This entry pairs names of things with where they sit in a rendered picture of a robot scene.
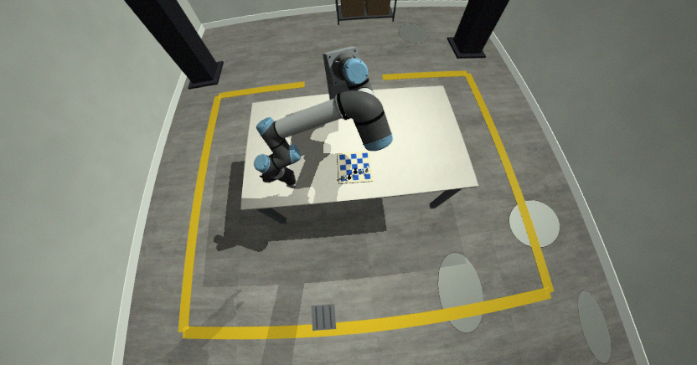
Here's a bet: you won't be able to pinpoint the blue and cream chessboard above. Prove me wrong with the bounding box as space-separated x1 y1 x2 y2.
338 151 373 184

